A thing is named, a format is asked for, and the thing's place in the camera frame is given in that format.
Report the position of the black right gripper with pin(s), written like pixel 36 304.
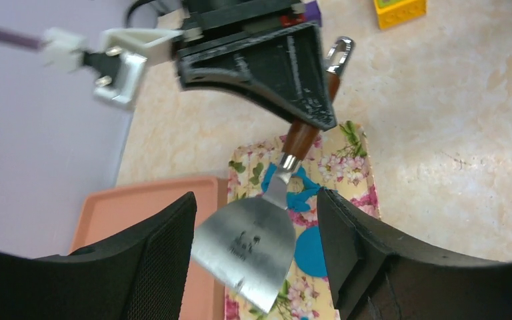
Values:
pixel 263 51

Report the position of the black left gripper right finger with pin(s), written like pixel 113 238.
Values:
pixel 376 271

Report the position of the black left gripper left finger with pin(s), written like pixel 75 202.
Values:
pixel 56 287

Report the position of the metal scraper wooden handle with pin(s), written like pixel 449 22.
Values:
pixel 249 244

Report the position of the blue dough piece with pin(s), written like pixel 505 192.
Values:
pixel 309 255

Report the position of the purple toy block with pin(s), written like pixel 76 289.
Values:
pixel 313 12

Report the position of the pink rectangular tray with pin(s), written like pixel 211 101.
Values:
pixel 142 235

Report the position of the yellow red blue toy block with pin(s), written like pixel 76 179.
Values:
pixel 395 12

